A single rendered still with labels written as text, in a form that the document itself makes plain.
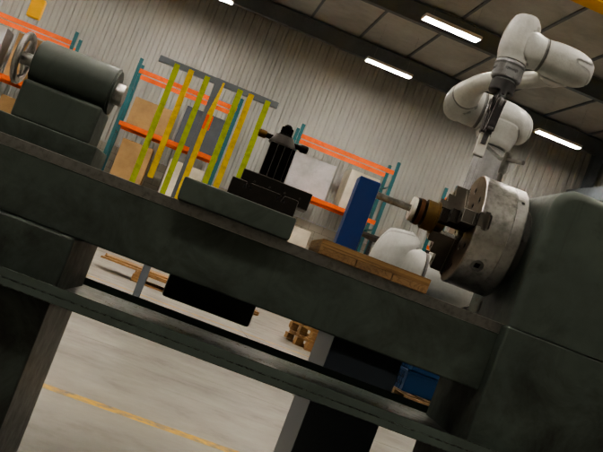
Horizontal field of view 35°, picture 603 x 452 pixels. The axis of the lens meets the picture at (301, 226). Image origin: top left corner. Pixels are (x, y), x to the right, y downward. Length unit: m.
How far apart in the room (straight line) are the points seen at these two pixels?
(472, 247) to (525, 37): 0.69
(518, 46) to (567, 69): 0.16
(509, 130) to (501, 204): 0.84
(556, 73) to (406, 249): 0.79
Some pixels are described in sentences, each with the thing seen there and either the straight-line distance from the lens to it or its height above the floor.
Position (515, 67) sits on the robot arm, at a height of 1.58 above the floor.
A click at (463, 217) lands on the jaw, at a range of 2.53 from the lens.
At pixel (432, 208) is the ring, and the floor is 1.10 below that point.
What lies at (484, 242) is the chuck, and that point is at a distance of 2.52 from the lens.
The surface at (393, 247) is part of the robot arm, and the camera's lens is 3.21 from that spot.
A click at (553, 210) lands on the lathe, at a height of 1.18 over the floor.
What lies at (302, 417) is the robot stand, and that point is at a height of 0.37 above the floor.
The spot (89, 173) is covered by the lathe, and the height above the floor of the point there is 0.85.
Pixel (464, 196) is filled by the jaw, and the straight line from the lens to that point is 2.72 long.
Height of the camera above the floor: 0.78
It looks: 3 degrees up
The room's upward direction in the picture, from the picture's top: 21 degrees clockwise
